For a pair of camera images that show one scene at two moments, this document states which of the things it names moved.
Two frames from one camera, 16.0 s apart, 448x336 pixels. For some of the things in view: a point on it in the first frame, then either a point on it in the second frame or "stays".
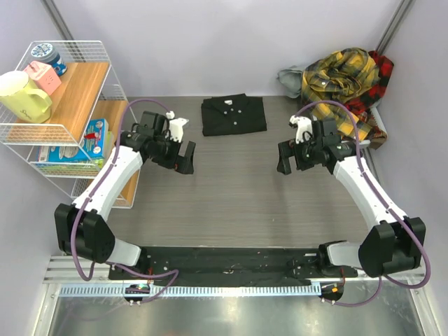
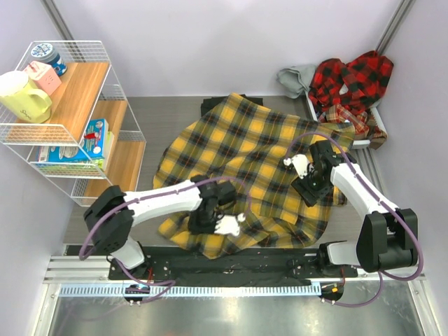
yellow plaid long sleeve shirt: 344,76 → 245,144
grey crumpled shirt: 291,79 stays
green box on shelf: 108,150 stays
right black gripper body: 306,154 → 316,185
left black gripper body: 166,152 → 203,221
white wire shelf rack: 65,108 stays
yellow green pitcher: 30,105 stays
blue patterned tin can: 46,54 stays
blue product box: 94,145 stays
